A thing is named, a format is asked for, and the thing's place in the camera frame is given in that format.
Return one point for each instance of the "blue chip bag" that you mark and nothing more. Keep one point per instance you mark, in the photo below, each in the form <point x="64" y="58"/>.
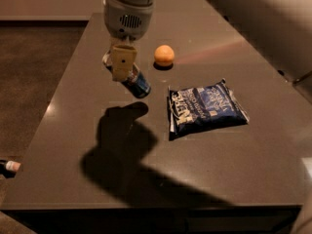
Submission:
<point x="199" y="109"/>

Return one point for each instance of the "orange fruit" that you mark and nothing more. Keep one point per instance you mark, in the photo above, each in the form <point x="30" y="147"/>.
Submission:
<point x="164" y="55"/>

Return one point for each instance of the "dark bottle with light cap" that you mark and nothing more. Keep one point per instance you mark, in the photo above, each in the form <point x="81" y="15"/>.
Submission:
<point x="9" y="168"/>

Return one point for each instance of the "blue silver redbull can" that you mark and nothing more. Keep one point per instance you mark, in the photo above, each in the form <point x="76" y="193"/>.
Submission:
<point x="136" y="83"/>

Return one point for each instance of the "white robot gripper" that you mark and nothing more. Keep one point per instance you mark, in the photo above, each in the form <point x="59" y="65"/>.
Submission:
<point x="128" y="19"/>

